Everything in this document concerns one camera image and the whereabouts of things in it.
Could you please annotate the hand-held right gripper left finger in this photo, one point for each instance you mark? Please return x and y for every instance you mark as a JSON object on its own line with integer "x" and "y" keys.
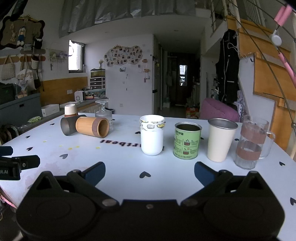
{"x": 96, "y": 173}

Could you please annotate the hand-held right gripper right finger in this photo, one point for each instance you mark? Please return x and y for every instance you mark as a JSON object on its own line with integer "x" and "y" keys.
{"x": 203, "y": 173}

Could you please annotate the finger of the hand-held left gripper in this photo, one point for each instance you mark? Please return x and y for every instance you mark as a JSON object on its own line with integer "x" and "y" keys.
{"x": 5, "y": 151}
{"x": 29, "y": 161}

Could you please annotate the bamboo cup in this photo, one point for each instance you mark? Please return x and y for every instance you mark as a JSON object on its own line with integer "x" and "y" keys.
{"x": 92, "y": 127}

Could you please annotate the cream metal cup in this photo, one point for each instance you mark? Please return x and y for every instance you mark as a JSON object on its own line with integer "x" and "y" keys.
{"x": 220, "y": 140}

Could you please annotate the dark grey metal cup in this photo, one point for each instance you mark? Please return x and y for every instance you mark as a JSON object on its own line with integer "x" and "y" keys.
{"x": 68, "y": 126}

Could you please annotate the white cup with patterned rim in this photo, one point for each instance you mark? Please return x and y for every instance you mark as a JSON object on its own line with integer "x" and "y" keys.
{"x": 151, "y": 136}

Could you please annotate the white and brown cup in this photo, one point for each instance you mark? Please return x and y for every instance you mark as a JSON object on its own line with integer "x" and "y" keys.
{"x": 70, "y": 110}

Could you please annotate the green tin can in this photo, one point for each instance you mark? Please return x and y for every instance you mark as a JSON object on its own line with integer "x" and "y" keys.
{"x": 186, "y": 141}

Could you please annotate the green packet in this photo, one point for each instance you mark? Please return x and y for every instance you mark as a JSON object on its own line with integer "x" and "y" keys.
{"x": 34, "y": 119}

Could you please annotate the grey cabinet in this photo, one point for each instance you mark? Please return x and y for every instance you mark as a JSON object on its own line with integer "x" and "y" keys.
{"x": 20, "y": 107}

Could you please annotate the white flat box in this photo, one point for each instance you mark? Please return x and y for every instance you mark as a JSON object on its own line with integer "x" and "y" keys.
{"x": 49, "y": 109}

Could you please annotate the glass mug with brown bands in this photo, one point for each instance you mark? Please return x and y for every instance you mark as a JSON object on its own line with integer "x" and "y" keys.
{"x": 252, "y": 143}

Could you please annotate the clear glass goblet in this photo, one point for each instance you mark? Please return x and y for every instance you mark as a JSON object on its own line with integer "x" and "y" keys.
{"x": 104, "y": 114}

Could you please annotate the colourful cardboard box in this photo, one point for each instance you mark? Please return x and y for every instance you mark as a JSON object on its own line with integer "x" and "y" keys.
{"x": 192, "y": 112}

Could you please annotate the pink pouf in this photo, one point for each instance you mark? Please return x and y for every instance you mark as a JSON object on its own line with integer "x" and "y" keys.
{"x": 218, "y": 110}

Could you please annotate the white small appliance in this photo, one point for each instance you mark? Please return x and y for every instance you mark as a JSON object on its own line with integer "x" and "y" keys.
{"x": 79, "y": 96}

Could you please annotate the white knitted tote bag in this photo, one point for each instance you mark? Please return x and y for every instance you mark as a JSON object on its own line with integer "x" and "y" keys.
{"x": 7, "y": 70}

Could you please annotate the small drawer unit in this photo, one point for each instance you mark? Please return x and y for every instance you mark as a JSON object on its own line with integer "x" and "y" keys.
{"x": 97, "y": 81}

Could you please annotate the black hanging coat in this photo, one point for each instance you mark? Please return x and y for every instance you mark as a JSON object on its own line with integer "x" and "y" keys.
{"x": 227, "y": 69}

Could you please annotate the window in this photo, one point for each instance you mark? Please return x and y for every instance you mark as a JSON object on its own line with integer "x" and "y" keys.
{"x": 75, "y": 56}

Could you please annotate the wooden staircase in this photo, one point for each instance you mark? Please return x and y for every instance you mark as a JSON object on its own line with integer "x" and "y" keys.
{"x": 268, "y": 74}

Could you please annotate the cloud-shaped photo board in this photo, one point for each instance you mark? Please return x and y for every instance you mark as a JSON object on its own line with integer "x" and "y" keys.
{"x": 123, "y": 55}

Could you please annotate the metal hoop with pink padding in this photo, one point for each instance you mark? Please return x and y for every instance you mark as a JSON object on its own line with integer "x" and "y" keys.
{"x": 285, "y": 48}

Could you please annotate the wall hanging with doll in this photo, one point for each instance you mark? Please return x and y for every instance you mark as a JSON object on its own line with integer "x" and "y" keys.
{"x": 20, "y": 31}

